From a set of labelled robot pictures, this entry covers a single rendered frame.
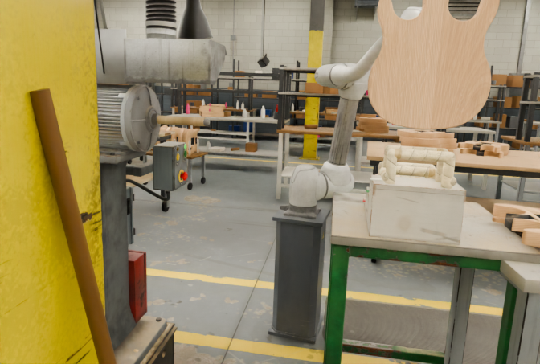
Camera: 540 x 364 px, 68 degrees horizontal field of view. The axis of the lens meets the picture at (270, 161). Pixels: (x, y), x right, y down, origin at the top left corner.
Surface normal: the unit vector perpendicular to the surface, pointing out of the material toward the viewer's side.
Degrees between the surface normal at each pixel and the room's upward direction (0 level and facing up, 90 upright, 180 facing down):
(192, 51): 90
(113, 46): 90
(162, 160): 90
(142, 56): 90
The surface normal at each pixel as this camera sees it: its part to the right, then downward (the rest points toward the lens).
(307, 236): -0.29, 0.15
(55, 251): 0.99, 0.07
